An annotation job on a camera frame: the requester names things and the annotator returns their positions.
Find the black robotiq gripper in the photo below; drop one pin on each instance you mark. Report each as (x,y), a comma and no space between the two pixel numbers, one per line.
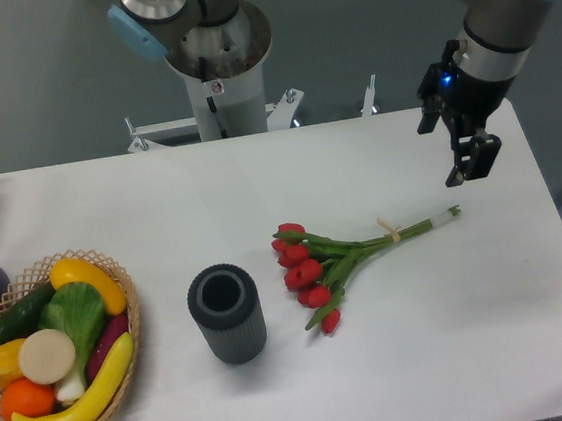
(467,103)

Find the red tulip bouquet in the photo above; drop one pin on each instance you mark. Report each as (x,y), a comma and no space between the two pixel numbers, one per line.
(318,268)

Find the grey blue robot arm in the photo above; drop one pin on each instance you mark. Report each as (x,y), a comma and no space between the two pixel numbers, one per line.
(496,36)

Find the dark grey ribbed vase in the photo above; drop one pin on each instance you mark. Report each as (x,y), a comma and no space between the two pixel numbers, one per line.
(224,302)

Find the purple sweet potato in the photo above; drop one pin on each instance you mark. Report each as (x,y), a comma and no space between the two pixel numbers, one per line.
(113,329)

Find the yellow squash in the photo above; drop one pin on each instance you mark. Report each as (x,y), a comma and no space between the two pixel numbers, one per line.
(70,270)

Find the green bok choy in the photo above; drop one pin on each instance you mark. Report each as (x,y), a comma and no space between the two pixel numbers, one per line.
(77,310)

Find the woven wicker basket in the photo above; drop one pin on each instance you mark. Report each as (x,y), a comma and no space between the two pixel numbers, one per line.
(38,275)

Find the beige round disc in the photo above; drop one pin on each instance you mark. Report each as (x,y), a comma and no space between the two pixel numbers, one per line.
(47,356)

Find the green cucumber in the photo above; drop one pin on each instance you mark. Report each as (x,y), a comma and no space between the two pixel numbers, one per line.
(21,319)

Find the yellow banana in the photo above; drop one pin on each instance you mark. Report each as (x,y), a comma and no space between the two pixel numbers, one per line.
(101,391)

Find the orange fruit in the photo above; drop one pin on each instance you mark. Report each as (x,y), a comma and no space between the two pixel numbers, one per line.
(27,398)

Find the yellow bell pepper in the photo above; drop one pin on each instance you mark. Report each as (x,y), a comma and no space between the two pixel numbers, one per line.
(10,370)

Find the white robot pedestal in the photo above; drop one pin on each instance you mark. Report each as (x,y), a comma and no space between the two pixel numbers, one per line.
(220,60)

